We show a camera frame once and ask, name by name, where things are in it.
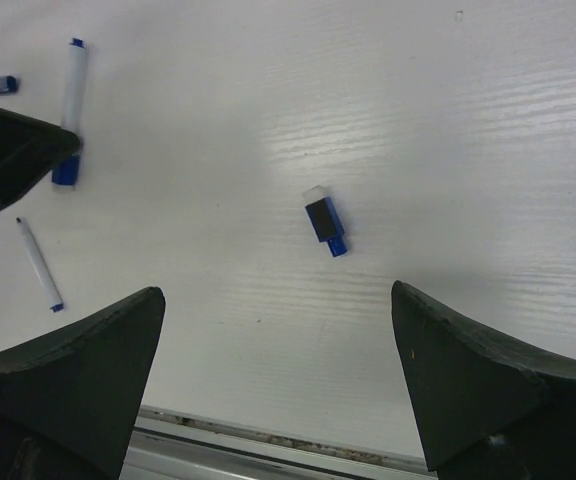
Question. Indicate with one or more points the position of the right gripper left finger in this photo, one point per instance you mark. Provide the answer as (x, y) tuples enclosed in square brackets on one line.
[(69, 399)]

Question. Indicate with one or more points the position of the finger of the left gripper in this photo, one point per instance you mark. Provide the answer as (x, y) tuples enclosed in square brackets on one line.
[(29, 150)]

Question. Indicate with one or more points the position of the white marker blue cap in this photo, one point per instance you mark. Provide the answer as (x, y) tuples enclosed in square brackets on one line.
[(65, 175)]

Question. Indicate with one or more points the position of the aluminium front rail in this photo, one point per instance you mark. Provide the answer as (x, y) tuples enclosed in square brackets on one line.
[(171, 445)]

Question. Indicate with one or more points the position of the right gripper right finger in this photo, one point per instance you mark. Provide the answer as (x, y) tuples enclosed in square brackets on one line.
[(486, 405)]

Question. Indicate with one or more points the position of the blue square pen cap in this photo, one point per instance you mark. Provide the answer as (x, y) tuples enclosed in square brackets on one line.
[(325, 220)]

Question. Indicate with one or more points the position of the uncapped white blue marker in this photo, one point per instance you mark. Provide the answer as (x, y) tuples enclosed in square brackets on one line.
[(40, 266)]

